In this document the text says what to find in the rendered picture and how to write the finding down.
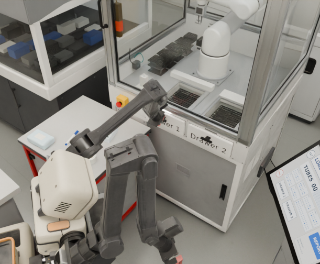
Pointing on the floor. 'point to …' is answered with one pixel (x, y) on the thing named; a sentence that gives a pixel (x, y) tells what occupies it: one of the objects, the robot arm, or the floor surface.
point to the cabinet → (208, 172)
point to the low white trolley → (87, 118)
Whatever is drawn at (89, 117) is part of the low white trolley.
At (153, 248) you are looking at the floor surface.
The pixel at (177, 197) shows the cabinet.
